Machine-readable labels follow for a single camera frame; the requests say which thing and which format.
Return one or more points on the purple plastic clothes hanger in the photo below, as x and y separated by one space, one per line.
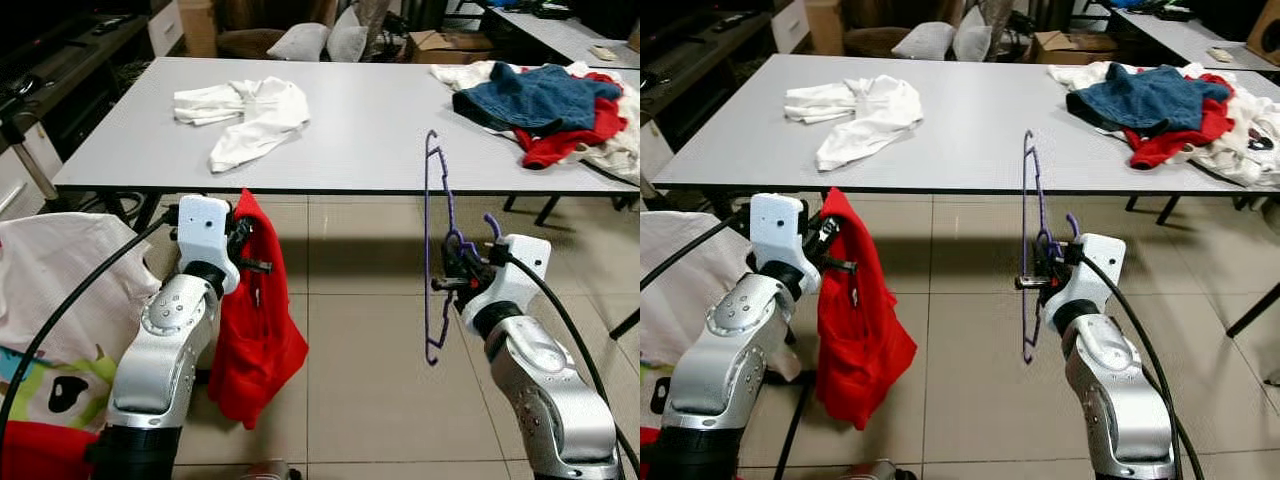
426 250
1025 240

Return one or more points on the plain red garment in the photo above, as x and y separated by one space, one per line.
255 340
865 340

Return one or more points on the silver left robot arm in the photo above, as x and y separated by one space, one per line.
160 350
725 350

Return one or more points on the crumpled red garment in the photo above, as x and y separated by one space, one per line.
1170 148
560 148

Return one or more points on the long grey table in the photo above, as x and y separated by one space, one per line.
980 120
380 120

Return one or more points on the blue denim garment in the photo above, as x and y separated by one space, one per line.
1150 97
545 95

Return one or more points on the cream garment with dark stitching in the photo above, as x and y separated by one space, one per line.
625 140
1240 160

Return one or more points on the brown chair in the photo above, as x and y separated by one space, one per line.
245 42
870 42

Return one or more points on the open cardboard box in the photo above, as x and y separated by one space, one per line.
1070 47
445 48

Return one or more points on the grey cushion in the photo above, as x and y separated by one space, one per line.
300 42
970 40
925 40
347 40

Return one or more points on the tall cardboard box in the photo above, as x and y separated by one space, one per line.
198 28
822 28

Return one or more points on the white side cabinet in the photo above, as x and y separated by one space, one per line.
790 25
165 30

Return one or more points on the black shelf unit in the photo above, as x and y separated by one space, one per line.
700 60
70 70

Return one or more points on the small grey table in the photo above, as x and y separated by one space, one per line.
1180 38
560 38

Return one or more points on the white low cabinet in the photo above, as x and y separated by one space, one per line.
20 170

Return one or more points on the grey robot foot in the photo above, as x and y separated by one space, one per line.
270 472
875 472

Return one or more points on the white remote control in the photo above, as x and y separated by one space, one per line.
603 52
1220 54

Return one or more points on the wooden loudspeaker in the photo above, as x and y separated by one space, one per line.
1268 40

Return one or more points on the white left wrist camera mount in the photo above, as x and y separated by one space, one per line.
778 225
205 230

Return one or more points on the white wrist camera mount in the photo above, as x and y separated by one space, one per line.
205 230
1100 262
778 225
520 265

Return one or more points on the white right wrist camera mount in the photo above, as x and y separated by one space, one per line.
1100 262
520 265

